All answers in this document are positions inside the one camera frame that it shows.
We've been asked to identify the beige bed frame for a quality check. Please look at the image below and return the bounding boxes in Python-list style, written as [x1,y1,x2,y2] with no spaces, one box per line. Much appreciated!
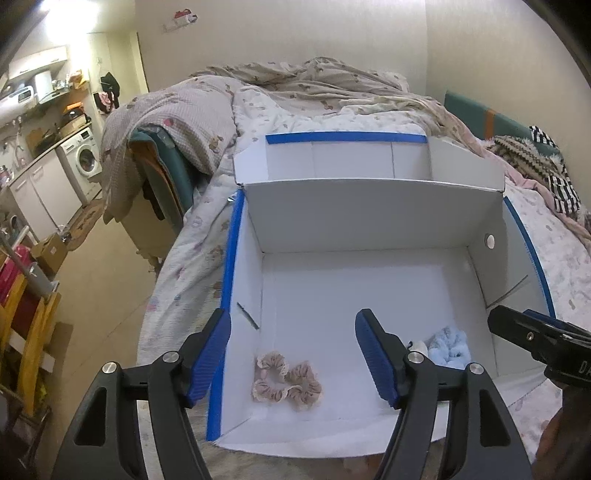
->
[121,138,186,269]

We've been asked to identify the dusty pink scrunchie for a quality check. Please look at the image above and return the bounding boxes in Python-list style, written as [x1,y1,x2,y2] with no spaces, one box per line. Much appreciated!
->
[277,362,324,414]

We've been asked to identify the white washing machine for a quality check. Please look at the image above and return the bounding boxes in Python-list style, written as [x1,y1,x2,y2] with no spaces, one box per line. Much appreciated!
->
[58,127,103,207]

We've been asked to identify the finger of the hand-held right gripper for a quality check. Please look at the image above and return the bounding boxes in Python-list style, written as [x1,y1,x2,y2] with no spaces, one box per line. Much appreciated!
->
[487,305,563,366]
[524,309,591,343]

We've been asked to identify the red storage box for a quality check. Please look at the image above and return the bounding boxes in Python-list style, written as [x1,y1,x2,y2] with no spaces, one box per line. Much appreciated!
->
[0,246,41,339]

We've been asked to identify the black white striped cloth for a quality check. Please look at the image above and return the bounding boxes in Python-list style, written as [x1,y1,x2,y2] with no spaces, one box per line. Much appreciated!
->
[527,124,583,214]

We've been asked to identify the blue and white cardboard box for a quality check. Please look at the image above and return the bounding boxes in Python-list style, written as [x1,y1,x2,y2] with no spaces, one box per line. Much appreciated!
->
[205,131,559,455]

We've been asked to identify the light beige scrunchie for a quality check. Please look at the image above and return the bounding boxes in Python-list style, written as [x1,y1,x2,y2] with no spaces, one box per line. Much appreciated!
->
[252,352,293,402]

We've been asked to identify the yellow wooden rack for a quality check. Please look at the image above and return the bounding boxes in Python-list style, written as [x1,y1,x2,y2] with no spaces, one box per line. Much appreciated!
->
[0,272,64,416]

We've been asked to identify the green orange padded panel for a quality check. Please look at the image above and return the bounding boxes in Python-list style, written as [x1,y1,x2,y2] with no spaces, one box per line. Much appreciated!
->
[128,128,197,223]

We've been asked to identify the white water heater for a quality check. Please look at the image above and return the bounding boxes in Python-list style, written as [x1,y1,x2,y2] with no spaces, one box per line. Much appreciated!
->
[0,85,36,121]

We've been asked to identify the cartoon print bed sheet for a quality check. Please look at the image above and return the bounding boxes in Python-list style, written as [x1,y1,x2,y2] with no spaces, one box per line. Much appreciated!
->
[136,85,591,480]

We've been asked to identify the white kitchen cabinet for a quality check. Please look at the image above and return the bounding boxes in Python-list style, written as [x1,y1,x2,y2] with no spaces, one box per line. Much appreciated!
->
[8,151,85,241]

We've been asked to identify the brown doormat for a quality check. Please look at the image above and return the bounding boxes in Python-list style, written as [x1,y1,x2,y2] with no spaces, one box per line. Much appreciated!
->
[64,198,105,253]

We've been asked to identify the hanging dark clothes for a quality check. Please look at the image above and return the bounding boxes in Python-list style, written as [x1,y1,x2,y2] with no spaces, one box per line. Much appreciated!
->
[93,71,122,114]

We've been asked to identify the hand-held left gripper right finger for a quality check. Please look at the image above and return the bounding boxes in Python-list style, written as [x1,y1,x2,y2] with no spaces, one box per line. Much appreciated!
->
[355,308,532,480]

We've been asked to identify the person's right hand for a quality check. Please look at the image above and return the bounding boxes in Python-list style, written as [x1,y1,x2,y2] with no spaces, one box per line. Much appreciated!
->
[538,396,591,480]

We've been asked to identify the white wall cabinet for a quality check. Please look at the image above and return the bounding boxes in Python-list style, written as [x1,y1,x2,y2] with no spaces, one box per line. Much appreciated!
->
[8,45,70,80]

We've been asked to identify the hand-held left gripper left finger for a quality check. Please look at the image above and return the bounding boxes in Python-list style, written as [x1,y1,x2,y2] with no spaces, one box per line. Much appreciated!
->
[51,308,232,480]

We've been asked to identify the wall sticker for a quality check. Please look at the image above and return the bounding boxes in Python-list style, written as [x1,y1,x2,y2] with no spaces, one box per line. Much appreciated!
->
[163,8,198,31]

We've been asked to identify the beige bear print quilt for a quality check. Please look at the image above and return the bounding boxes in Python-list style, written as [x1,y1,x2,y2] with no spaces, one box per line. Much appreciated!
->
[189,56,485,139]

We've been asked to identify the light blue fluffy scrunchie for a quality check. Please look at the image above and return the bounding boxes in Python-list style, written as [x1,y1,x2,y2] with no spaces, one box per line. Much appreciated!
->
[425,325,472,370]

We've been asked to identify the green padded headboard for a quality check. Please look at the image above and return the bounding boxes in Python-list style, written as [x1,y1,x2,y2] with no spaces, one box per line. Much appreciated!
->
[443,91,561,153]

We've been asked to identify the small cardboard box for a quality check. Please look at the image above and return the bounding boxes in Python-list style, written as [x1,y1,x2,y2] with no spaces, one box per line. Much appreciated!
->
[30,233,69,274]

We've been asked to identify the brown patterned knit blanket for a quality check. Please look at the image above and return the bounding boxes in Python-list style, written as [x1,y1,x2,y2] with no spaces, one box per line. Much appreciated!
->
[488,135,568,178]

